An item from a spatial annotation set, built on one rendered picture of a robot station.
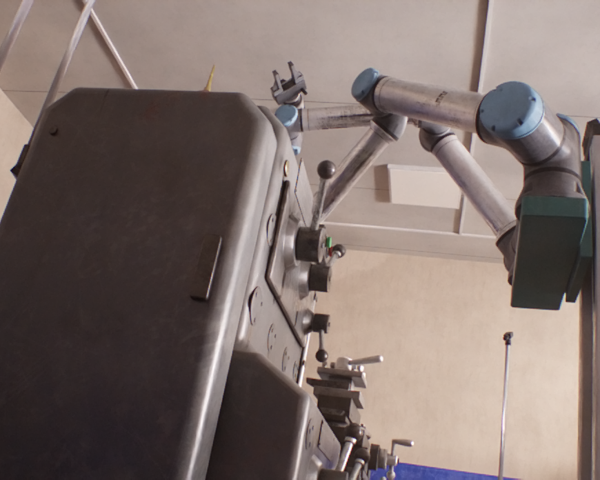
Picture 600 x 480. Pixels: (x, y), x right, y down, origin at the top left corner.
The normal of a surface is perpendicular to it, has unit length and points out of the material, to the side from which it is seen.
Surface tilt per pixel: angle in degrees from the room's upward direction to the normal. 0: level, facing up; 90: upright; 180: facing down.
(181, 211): 90
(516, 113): 93
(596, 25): 180
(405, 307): 90
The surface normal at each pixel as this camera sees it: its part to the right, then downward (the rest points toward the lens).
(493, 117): -0.63, -0.38
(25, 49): -0.17, 0.90
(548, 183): -0.36, -0.72
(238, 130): -0.15, -0.44
